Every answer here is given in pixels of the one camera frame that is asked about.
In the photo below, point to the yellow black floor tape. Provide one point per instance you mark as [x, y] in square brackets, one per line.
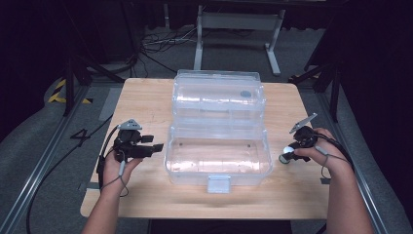
[56, 94]

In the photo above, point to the black metal stand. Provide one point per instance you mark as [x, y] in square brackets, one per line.
[68, 84]
[334, 84]

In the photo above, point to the person's right hand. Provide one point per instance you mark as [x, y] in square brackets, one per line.
[328, 152]

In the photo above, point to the person's left hand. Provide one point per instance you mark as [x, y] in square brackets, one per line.
[113, 172]

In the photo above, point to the clear plastic storage box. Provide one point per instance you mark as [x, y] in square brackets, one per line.
[217, 136]

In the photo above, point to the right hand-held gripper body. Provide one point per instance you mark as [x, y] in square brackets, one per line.
[305, 138]

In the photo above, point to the white metal table frame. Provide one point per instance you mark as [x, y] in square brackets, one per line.
[238, 21]

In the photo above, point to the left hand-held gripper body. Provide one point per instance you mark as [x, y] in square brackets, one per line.
[130, 146]

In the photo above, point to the small white-capped bottle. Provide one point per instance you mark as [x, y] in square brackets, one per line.
[286, 155]

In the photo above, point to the person's dark clothing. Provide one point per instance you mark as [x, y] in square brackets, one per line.
[220, 227]

